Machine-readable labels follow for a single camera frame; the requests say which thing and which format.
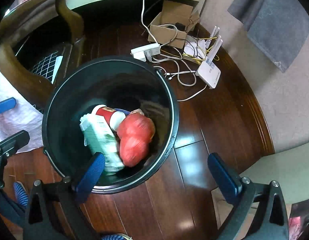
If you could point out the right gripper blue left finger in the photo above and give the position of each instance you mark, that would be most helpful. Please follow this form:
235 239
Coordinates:
41 220

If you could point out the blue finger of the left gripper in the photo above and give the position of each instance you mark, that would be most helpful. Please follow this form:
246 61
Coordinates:
7 104
12 144

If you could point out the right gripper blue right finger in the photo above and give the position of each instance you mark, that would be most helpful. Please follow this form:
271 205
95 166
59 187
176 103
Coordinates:
270 220

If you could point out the green white carton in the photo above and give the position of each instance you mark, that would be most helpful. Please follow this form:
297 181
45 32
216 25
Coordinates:
99 137

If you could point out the red paper cup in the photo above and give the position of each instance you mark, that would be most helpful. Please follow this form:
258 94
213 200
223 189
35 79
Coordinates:
113 117

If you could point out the red mesh bag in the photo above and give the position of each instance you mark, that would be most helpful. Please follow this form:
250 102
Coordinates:
135 133

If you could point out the black plastic trash bucket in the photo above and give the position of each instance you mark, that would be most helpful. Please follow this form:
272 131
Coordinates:
116 105

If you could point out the pink floral tablecloth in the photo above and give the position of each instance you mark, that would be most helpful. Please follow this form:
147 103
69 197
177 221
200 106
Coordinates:
22 117

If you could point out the wooden table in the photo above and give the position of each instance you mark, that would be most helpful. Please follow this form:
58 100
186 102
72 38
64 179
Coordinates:
29 33

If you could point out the white cabinet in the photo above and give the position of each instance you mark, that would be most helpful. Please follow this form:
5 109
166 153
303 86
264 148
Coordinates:
289 168

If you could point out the white power strip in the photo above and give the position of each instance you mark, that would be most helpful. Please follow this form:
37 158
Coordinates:
146 52

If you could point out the white wifi router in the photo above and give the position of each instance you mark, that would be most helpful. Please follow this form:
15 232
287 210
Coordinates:
203 51

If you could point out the cardboard box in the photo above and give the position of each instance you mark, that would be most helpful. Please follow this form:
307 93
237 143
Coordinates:
171 26

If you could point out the grey curtain right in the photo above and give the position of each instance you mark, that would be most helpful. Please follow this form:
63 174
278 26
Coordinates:
279 28

